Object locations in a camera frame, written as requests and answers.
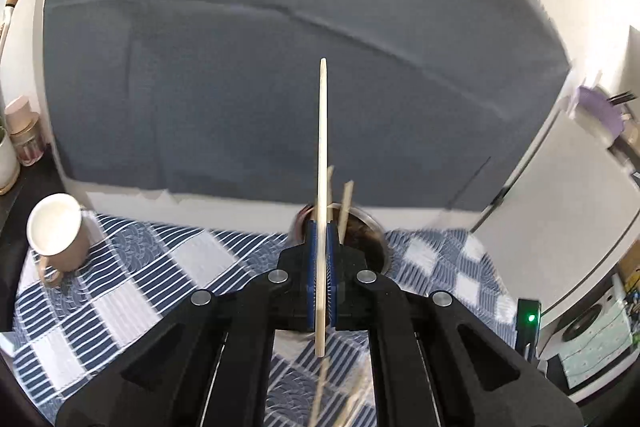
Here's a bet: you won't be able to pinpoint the blue white patterned tablecloth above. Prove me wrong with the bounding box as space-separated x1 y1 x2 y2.
0 209 521 427

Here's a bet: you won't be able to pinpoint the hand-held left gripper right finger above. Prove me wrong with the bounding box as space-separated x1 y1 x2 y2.
326 219 584 427

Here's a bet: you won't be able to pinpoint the pink lidded jar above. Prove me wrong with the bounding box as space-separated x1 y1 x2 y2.
4 95 42 166

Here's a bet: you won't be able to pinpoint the wooden chopstick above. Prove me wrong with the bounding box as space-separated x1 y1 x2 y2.
314 58 328 358
338 180 355 244

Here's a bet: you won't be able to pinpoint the purple basin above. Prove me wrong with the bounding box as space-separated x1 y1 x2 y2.
575 84 628 148

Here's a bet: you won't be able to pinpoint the pile of wooden chopsticks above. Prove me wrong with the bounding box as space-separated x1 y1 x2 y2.
307 356 368 427

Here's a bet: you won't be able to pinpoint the black cylindrical utensil holder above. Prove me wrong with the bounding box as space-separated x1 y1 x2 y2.
290 202 393 279

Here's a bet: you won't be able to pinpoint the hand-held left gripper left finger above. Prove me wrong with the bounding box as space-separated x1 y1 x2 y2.
55 219 319 427

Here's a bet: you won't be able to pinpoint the beige mug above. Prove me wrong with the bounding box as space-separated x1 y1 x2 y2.
26 193 96 289

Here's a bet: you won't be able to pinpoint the grey-blue backdrop sheet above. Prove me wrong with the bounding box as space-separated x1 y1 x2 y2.
42 0 573 212

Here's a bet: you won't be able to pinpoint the white cabinet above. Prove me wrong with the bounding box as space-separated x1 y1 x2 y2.
470 107 640 323

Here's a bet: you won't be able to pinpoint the pale patterned cloth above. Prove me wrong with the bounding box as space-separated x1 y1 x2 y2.
557 307 633 392

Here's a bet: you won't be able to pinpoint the small plant in white pot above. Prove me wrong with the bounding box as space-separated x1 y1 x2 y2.
0 117 21 196

